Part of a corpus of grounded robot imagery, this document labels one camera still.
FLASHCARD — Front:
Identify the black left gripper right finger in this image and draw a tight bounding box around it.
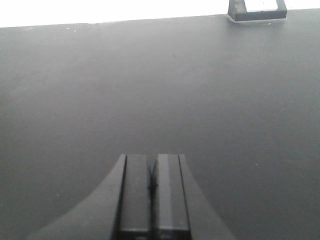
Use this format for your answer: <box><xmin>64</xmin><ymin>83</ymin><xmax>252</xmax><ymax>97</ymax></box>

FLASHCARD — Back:
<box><xmin>152</xmin><ymin>153</ymin><xmax>236</xmax><ymax>240</ymax></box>

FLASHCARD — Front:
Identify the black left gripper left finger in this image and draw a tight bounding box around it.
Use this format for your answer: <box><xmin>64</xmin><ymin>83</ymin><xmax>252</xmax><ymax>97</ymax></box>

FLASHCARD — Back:
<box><xmin>27</xmin><ymin>154</ymin><xmax>152</xmax><ymax>240</ymax></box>

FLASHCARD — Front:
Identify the black-framed white power socket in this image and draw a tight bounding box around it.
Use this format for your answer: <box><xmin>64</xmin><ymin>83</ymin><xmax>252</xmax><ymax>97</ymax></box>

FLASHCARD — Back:
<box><xmin>227</xmin><ymin>0</ymin><xmax>288</xmax><ymax>22</ymax></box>

